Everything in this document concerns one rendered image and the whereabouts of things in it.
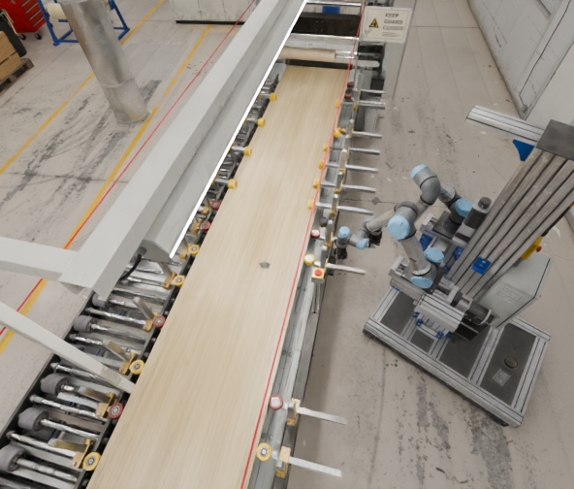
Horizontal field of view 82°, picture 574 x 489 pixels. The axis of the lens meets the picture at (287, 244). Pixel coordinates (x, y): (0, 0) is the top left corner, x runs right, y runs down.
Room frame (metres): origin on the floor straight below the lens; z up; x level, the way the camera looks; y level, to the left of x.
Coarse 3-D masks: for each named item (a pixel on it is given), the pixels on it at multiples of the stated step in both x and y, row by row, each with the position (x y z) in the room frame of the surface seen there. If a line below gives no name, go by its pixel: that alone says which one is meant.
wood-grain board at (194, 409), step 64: (320, 128) 2.93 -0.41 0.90; (256, 192) 2.07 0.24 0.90; (320, 192) 2.03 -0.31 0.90; (256, 256) 1.40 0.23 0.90; (192, 320) 0.92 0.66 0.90; (256, 320) 0.89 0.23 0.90; (192, 384) 0.51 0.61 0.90; (256, 384) 0.49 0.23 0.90; (128, 448) 0.20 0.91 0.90; (192, 448) 0.19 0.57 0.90; (256, 448) 0.17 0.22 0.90
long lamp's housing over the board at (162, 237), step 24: (288, 0) 1.81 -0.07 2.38; (288, 24) 1.62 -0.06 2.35; (264, 48) 1.35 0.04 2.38; (264, 72) 1.23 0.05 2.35; (240, 96) 1.03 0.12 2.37; (216, 120) 0.89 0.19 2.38; (240, 120) 0.96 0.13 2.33; (216, 144) 0.80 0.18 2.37; (192, 168) 0.68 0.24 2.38; (192, 192) 0.61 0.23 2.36; (168, 216) 0.52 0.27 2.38; (144, 240) 0.45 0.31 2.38; (168, 240) 0.47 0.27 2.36
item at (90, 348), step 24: (192, 240) 1.74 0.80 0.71; (144, 264) 1.52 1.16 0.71; (168, 264) 1.58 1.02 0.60; (192, 264) 1.48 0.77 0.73; (144, 288) 1.29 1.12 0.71; (120, 312) 1.15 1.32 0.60; (120, 336) 0.92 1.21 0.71; (48, 360) 0.73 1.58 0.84; (120, 360) 0.78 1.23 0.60; (144, 360) 0.72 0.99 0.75; (72, 384) 0.63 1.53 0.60; (24, 408) 0.46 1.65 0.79; (96, 408) 0.47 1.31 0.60; (0, 432) 0.33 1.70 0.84; (24, 432) 0.34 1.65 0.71; (48, 432) 0.35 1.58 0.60; (96, 432) 0.33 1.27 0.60; (24, 480) 0.10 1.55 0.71
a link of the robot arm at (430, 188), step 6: (426, 180) 1.45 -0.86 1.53; (432, 180) 1.44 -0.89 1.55; (438, 180) 1.44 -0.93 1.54; (426, 186) 1.42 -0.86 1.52; (432, 186) 1.40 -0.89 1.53; (438, 186) 1.41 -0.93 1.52; (426, 192) 1.40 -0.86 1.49; (432, 192) 1.38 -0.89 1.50; (438, 192) 1.39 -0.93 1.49; (420, 198) 1.40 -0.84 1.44; (426, 198) 1.37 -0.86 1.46; (432, 198) 1.36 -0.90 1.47; (420, 204) 1.38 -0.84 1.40; (426, 204) 1.36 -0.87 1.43; (432, 204) 1.36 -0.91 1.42; (420, 210) 1.36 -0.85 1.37; (426, 210) 1.37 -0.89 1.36; (420, 216) 1.36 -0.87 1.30; (414, 222) 1.35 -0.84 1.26
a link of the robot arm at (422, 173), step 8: (416, 168) 1.57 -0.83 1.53; (424, 168) 1.55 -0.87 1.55; (416, 176) 1.52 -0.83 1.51; (424, 176) 1.49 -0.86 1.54; (432, 176) 1.48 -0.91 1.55; (440, 192) 1.53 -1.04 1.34; (448, 192) 1.55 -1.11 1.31; (456, 192) 1.58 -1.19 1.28; (440, 200) 1.57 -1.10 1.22; (448, 200) 1.54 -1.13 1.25
